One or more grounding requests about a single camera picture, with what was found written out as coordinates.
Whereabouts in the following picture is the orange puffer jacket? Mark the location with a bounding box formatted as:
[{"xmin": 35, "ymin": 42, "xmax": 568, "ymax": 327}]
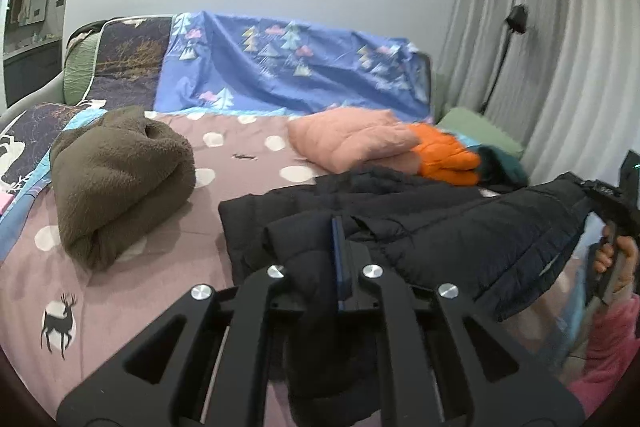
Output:
[{"xmin": 409, "ymin": 122, "xmax": 482, "ymax": 186}]

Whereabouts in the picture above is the right hand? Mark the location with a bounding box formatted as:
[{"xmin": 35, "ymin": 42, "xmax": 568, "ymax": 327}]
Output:
[{"xmin": 592, "ymin": 225, "xmax": 639, "ymax": 307}]

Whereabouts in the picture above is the dark kitchen cabinet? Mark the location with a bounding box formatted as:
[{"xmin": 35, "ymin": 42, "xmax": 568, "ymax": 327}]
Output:
[{"xmin": 2, "ymin": 0, "xmax": 66, "ymax": 108}]

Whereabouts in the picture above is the green pillow by curtain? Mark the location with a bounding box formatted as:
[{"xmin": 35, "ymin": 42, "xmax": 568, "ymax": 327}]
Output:
[{"xmin": 436, "ymin": 107, "xmax": 524, "ymax": 159}]

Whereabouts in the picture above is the grey pleated curtain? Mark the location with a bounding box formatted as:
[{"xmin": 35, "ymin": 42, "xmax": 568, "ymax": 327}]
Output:
[{"xmin": 434, "ymin": 0, "xmax": 639, "ymax": 183}]

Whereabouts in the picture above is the blue tree-print sheet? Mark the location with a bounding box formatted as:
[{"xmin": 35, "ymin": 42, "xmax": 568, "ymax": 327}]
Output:
[{"xmin": 154, "ymin": 11, "xmax": 430, "ymax": 122}]

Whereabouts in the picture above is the black floor lamp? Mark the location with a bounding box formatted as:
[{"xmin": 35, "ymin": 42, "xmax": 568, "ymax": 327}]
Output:
[{"xmin": 480, "ymin": 4, "xmax": 528, "ymax": 115}]

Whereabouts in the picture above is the pink puffer jacket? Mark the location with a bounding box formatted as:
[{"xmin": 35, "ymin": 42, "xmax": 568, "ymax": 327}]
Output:
[{"xmin": 288, "ymin": 107, "xmax": 420, "ymax": 174}]

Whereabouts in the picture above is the brown fleece garment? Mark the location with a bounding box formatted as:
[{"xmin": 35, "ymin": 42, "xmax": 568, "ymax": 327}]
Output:
[{"xmin": 50, "ymin": 106, "xmax": 196, "ymax": 272}]

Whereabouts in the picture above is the black puffer jacket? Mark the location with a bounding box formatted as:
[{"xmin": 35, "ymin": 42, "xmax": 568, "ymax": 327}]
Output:
[{"xmin": 217, "ymin": 166, "xmax": 597, "ymax": 427}]

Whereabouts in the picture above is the green quilted pillow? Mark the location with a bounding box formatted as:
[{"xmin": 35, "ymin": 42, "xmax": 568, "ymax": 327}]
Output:
[{"xmin": 63, "ymin": 31, "xmax": 101, "ymax": 105}]

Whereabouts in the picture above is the dark teal garment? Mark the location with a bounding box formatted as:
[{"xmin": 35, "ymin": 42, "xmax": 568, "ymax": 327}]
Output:
[{"xmin": 472, "ymin": 144, "xmax": 529, "ymax": 194}]

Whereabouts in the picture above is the dark navy patterned pillow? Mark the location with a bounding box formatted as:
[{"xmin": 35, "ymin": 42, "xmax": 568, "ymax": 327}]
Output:
[{"xmin": 84, "ymin": 15, "xmax": 172, "ymax": 110}]

